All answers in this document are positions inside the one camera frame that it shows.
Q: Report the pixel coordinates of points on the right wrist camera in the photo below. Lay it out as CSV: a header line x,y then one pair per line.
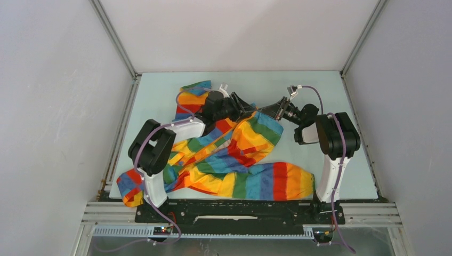
x,y
293,92

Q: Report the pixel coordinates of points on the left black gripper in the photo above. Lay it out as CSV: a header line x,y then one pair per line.
x,y
237,115

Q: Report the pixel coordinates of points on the right aluminium corner post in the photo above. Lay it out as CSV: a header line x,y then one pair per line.
x,y
373,18

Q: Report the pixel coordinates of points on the aluminium corner post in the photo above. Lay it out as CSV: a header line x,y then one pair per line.
x,y
113,36
373,18

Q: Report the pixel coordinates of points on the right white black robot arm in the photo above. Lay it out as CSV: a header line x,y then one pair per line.
x,y
338,140

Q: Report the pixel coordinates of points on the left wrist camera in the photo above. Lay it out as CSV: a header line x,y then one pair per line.
x,y
223,90

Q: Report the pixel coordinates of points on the aluminium front frame rail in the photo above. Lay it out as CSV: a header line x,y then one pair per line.
x,y
356,214

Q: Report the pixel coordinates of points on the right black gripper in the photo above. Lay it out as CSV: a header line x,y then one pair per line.
x,y
275,110

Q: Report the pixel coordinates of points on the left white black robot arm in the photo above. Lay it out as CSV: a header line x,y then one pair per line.
x,y
151,148

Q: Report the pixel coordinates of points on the left aluminium corner post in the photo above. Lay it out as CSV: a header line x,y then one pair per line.
x,y
113,36

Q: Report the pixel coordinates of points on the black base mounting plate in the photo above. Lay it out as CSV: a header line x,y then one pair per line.
x,y
238,216

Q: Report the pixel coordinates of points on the rainbow striped jacket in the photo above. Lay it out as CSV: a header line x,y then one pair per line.
x,y
228,162

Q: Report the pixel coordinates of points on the white cable duct strip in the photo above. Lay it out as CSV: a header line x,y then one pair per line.
x,y
160,232

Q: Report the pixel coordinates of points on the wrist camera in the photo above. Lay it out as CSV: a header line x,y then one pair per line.
x,y
223,90
293,92

